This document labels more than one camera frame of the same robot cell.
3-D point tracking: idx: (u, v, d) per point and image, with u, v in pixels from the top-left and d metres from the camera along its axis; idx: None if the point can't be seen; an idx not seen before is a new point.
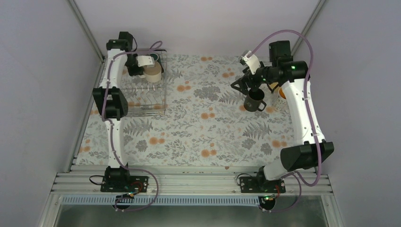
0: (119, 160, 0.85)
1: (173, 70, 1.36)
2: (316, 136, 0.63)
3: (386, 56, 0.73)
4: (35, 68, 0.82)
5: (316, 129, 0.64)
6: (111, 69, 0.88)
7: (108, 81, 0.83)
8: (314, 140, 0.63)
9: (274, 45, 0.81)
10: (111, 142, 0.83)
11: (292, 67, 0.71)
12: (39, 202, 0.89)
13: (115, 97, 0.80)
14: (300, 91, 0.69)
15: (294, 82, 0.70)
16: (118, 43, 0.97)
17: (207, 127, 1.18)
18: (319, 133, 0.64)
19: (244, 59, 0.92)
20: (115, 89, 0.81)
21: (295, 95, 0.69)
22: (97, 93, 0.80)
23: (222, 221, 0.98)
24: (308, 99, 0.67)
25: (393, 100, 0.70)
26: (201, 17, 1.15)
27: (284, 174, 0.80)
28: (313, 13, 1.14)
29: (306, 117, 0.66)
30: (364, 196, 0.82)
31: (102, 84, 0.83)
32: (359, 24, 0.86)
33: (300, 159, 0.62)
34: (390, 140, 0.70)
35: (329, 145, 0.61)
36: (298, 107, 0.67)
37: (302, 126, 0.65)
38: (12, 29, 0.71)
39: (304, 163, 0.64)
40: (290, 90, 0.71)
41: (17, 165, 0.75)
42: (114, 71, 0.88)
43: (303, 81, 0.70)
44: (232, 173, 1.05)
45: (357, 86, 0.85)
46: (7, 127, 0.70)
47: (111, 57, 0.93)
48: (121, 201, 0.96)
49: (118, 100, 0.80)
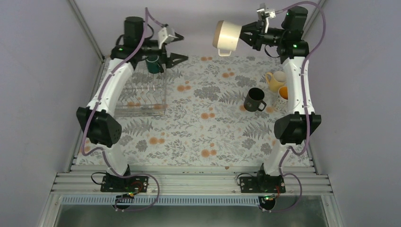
0: (116, 170, 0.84)
1: (173, 70, 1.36)
2: (306, 108, 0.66)
3: (383, 56, 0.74)
4: (36, 67, 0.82)
5: (307, 101, 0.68)
6: (107, 85, 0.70)
7: (98, 101, 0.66)
8: (303, 112, 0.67)
9: (295, 16, 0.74)
10: (107, 161, 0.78)
11: (293, 46, 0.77)
12: (39, 202, 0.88)
13: (100, 122, 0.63)
14: (299, 68, 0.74)
15: (294, 59, 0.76)
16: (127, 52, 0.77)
17: (207, 127, 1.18)
18: (309, 106, 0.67)
19: (267, 17, 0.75)
20: (103, 113, 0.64)
21: (293, 70, 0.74)
22: (81, 113, 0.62)
23: (222, 221, 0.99)
24: (304, 74, 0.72)
25: (390, 100, 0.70)
26: (200, 17, 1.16)
27: (281, 159, 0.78)
28: (311, 15, 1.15)
29: (299, 91, 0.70)
30: (363, 196, 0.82)
31: (90, 104, 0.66)
32: (357, 24, 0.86)
33: (290, 126, 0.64)
34: (388, 140, 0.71)
35: (317, 118, 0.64)
36: (293, 81, 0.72)
37: (295, 98, 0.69)
38: (13, 28, 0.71)
39: (293, 132, 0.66)
40: (289, 65, 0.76)
41: (17, 164, 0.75)
42: (109, 89, 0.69)
43: (302, 59, 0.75)
44: (232, 173, 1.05)
45: (355, 86, 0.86)
46: (7, 127, 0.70)
47: (110, 68, 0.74)
48: (121, 201, 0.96)
49: (106, 127, 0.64)
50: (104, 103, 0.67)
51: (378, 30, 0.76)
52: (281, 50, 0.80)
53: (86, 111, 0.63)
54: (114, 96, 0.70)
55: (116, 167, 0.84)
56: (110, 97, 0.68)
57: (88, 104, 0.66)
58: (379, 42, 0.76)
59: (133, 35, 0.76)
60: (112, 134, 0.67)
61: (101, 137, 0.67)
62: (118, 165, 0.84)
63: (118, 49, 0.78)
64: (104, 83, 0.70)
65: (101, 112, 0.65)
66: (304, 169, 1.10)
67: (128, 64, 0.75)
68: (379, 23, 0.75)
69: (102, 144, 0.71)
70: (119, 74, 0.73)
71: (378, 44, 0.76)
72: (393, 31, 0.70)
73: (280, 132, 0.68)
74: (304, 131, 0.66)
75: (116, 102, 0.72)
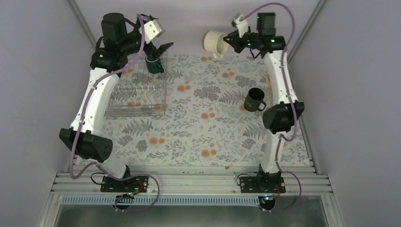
0: (114, 176, 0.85)
1: (173, 70, 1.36)
2: (290, 97, 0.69)
3: (382, 56, 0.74)
4: (36, 68, 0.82)
5: (290, 91, 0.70)
6: (89, 102, 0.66)
7: (80, 123, 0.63)
8: (288, 101, 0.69)
9: (265, 16, 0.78)
10: (103, 170, 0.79)
11: (272, 40, 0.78)
12: (39, 202, 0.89)
13: (86, 144, 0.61)
14: (278, 61, 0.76)
15: (273, 52, 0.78)
16: (108, 56, 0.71)
17: (207, 127, 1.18)
18: (293, 94, 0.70)
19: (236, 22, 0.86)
20: (88, 134, 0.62)
21: (273, 63, 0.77)
22: (65, 136, 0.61)
23: (222, 221, 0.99)
24: (284, 66, 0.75)
25: (390, 101, 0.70)
26: (200, 18, 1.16)
27: (275, 152, 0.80)
28: (311, 15, 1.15)
29: (282, 82, 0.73)
30: (363, 196, 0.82)
31: (74, 125, 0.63)
32: (357, 24, 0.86)
33: (275, 116, 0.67)
34: (388, 140, 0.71)
35: (300, 105, 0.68)
36: (275, 74, 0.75)
37: (279, 90, 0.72)
38: (13, 29, 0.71)
39: (281, 121, 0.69)
40: (269, 60, 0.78)
41: (17, 165, 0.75)
42: (92, 106, 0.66)
43: (281, 52, 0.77)
44: (232, 173, 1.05)
45: (355, 86, 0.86)
46: (7, 127, 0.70)
47: (92, 81, 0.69)
48: (121, 201, 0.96)
49: (92, 148, 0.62)
50: (88, 122, 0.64)
51: (378, 30, 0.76)
52: (260, 46, 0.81)
53: (70, 133, 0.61)
54: (98, 113, 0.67)
55: (114, 173, 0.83)
56: (94, 115, 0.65)
57: (71, 125, 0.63)
58: (379, 42, 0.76)
59: (114, 37, 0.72)
60: (100, 152, 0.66)
61: (90, 155, 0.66)
62: (116, 169, 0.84)
63: (98, 56, 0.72)
64: (86, 100, 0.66)
65: (85, 133, 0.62)
66: (304, 169, 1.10)
67: (112, 75, 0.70)
68: (379, 23, 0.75)
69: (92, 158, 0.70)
70: (102, 88, 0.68)
71: (379, 44, 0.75)
72: (393, 31, 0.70)
73: (268, 123, 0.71)
74: (291, 119, 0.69)
75: (102, 117, 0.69)
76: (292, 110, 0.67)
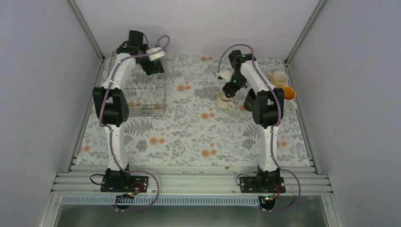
0: (118, 162, 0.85)
1: (173, 70, 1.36)
2: (268, 86, 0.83)
3: (383, 56, 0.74)
4: (35, 67, 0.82)
5: (267, 82, 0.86)
6: (117, 71, 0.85)
7: (110, 82, 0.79)
8: (267, 89, 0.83)
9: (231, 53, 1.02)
10: (111, 148, 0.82)
11: (242, 56, 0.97)
12: (38, 203, 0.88)
13: (116, 98, 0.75)
14: (251, 65, 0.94)
15: (246, 62, 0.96)
16: (131, 49, 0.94)
17: (207, 127, 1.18)
18: (270, 83, 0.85)
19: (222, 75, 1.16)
20: (117, 90, 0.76)
21: (248, 68, 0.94)
22: (97, 93, 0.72)
23: (222, 221, 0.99)
24: (257, 67, 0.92)
25: (391, 101, 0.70)
26: (200, 17, 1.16)
27: (270, 145, 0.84)
28: (311, 16, 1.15)
29: (259, 79, 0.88)
30: (363, 196, 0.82)
31: (105, 84, 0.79)
32: (357, 24, 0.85)
33: (261, 105, 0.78)
34: (388, 140, 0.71)
35: (280, 92, 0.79)
36: (252, 75, 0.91)
37: (258, 84, 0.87)
38: (13, 28, 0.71)
39: (268, 113, 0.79)
40: (244, 68, 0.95)
41: (16, 165, 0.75)
42: (119, 73, 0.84)
43: (251, 61, 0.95)
44: (232, 173, 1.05)
45: (355, 86, 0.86)
46: (6, 127, 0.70)
47: (118, 59, 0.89)
48: (121, 201, 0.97)
49: (119, 101, 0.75)
50: (116, 83, 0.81)
51: (379, 30, 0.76)
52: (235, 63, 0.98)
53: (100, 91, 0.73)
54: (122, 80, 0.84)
55: (119, 159, 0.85)
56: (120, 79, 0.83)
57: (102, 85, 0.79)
58: (379, 42, 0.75)
59: (136, 39, 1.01)
60: (123, 110, 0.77)
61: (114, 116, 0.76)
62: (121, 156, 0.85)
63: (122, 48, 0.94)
64: (114, 70, 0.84)
65: (115, 90, 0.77)
66: (304, 169, 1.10)
67: (134, 58, 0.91)
68: (379, 24, 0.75)
69: (109, 122, 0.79)
70: (126, 64, 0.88)
71: (379, 44, 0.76)
72: (393, 32, 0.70)
73: (258, 115, 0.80)
74: (276, 108, 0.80)
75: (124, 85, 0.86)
76: (274, 97, 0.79)
